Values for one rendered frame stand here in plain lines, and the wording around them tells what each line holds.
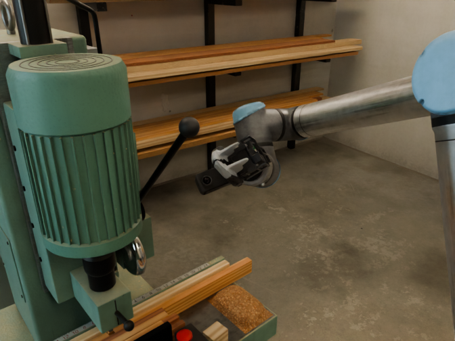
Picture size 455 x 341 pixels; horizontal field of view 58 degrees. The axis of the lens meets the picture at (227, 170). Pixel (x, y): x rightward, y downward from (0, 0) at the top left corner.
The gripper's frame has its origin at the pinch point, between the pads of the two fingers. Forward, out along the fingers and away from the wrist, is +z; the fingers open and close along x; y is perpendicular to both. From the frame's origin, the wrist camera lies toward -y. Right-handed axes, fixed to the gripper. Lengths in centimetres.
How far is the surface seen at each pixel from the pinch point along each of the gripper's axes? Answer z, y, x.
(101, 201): 16.6, -15.2, -0.1
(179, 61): -176, -32, -119
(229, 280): -29.9, -19.0, 20.8
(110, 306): 4.0, -30.2, 14.0
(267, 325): -23.0, -13.3, 33.7
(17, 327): -15, -71, 5
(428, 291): -190, 26, 81
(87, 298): 3.7, -34.3, 10.6
